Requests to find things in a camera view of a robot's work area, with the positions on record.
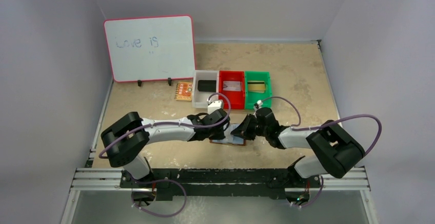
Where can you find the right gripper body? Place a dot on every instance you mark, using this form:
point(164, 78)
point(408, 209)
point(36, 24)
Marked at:
point(249, 127)

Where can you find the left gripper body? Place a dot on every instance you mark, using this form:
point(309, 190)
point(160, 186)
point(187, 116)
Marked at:
point(216, 134)

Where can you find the brown leather card holder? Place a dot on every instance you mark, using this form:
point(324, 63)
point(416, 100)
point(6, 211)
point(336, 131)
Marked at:
point(230, 139)

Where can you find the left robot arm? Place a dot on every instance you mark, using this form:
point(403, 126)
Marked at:
point(124, 140)

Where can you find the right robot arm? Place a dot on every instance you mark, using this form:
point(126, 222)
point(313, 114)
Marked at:
point(335, 151)

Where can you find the silver card in red bin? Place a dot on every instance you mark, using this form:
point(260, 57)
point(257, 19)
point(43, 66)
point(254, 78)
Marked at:
point(232, 86)

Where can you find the black card in white bin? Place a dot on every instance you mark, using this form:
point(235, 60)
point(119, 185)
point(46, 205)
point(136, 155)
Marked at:
point(206, 85)

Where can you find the gold card in green bin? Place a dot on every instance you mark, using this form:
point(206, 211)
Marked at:
point(256, 86)

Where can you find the orange patterned card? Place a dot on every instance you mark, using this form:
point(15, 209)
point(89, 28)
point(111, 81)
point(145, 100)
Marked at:
point(184, 91)

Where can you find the red plastic bin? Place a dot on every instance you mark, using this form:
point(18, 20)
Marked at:
point(236, 99)

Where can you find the white plastic bin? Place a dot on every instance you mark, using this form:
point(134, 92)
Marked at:
point(199, 99)

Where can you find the green plastic bin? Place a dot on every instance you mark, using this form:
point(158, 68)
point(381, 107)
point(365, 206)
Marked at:
point(252, 97)

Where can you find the pink framed whiteboard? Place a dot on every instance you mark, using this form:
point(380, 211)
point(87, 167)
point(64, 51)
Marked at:
point(151, 48)

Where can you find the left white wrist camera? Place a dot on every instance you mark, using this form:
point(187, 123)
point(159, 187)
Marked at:
point(214, 105)

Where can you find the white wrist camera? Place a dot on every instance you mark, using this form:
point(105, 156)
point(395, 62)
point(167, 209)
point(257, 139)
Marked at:
point(258, 105)
point(214, 105)

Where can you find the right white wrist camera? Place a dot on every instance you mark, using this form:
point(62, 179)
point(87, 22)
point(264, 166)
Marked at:
point(258, 105)

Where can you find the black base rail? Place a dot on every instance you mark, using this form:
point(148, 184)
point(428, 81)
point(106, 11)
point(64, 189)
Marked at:
point(280, 183)

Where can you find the aluminium frame rail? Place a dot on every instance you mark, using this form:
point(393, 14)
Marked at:
point(97, 179)

